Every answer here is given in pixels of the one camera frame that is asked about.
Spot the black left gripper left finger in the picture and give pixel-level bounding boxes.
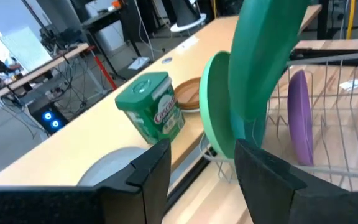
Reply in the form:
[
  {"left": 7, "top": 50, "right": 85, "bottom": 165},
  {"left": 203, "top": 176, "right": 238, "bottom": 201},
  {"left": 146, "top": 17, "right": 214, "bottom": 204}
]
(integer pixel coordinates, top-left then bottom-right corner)
[{"left": 0, "top": 139, "right": 172, "bottom": 224}]

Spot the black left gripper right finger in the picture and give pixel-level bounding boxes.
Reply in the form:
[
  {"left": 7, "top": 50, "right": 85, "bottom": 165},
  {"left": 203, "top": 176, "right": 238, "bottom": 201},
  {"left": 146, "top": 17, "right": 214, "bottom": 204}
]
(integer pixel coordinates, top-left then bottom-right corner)
[{"left": 234, "top": 139, "right": 358, "bottom": 224}]

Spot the teal plate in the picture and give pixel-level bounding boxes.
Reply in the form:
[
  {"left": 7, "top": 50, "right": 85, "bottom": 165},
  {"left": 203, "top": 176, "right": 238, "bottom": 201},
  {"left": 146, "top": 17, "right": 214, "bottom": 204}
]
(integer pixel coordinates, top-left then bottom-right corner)
[{"left": 230, "top": 107, "right": 269, "bottom": 149}]

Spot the purple plate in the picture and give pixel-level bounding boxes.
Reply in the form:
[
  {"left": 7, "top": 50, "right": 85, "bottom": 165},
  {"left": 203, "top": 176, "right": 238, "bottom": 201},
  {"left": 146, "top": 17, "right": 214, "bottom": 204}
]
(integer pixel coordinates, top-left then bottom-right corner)
[{"left": 287, "top": 69, "right": 315, "bottom": 167}]

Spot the light green plate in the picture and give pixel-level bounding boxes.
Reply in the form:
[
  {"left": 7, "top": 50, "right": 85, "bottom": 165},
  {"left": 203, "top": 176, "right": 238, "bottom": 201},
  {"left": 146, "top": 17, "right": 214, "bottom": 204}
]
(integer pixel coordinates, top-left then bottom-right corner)
[{"left": 198, "top": 50, "right": 239, "bottom": 160}]

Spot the dark green plate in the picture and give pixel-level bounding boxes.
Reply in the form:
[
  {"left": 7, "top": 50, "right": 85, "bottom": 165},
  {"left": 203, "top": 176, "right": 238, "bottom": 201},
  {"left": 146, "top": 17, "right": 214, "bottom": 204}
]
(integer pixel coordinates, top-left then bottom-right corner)
[{"left": 228, "top": 0, "right": 311, "bottom": 124}]

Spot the grey plate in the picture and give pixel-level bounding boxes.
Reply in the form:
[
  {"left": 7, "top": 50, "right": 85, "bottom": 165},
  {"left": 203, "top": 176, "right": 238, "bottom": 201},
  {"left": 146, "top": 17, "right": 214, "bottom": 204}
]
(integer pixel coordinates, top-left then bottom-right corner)
[{"left": 76, "top": 146, "right": 149, "bottom": 187}]

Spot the light wooden desk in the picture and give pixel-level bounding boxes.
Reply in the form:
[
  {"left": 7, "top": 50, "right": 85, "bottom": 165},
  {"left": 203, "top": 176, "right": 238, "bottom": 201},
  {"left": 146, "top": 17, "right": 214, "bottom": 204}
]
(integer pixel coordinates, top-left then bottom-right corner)
[{"left": 0, "top": 4, "right": 323, "bottom": 187}]

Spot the green Cascade detergent tub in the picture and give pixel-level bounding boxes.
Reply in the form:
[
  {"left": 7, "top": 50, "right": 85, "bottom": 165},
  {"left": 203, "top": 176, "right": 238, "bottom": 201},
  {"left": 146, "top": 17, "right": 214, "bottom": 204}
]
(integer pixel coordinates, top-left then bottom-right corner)
[{"left": 114, "top": 71, "right": 186, "bottom": 146}]

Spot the computer with blue lights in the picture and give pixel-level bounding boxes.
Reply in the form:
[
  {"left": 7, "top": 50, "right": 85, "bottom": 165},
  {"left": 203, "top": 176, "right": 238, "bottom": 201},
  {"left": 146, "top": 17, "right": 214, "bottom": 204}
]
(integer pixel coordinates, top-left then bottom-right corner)
[{"left": 26, "top": 100, "right": 70, "bottom": 136}]

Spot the brown divided plate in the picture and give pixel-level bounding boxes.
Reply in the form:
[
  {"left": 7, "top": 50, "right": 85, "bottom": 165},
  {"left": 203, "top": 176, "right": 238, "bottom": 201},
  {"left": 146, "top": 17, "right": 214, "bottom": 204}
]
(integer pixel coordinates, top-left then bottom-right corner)
[{"left": 173, "top": 77, "right": 203, "bottom": 114}]

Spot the small white paper label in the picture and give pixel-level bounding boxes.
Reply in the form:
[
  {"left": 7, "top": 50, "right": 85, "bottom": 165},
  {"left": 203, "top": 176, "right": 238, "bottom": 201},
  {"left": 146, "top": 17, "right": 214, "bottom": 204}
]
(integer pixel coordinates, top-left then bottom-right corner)
[{"left": 338, "top": 78, "right": 358, "bottom": 92}]

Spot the background wooden workbench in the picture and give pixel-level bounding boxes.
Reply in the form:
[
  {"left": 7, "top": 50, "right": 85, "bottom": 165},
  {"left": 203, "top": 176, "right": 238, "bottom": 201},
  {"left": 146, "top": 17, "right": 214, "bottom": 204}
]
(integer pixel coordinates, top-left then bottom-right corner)
[{"left": 0, "top": 42, "right": 90, "bottom": 104}]

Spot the white wire dish rack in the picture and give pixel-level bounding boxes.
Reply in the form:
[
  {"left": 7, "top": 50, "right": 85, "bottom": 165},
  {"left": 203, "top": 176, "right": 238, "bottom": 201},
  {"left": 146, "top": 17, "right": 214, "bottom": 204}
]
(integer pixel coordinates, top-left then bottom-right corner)
[{"left": 199, "top": 51, "right": 358, "bottom": 192}]

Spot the yellow cable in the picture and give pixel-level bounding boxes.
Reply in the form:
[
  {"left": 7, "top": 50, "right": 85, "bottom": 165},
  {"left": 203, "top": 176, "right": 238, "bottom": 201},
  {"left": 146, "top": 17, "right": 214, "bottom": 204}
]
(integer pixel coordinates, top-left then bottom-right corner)
[{"left": 346, "top": 0, "right": 357, "bottom": 40}]

